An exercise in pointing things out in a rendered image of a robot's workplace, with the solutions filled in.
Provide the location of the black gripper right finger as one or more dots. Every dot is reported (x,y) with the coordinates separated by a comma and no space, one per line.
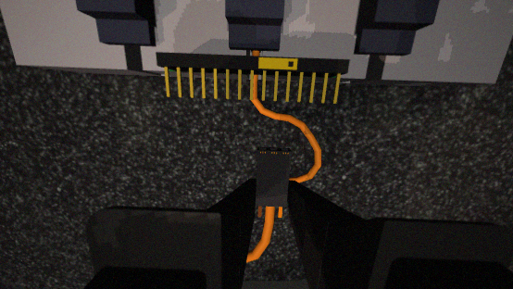
(340,250)

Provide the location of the black pin header strip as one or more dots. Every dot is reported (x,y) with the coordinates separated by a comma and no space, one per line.
(257,64)

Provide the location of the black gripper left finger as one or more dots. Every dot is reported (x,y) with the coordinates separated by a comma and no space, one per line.
(214,240)

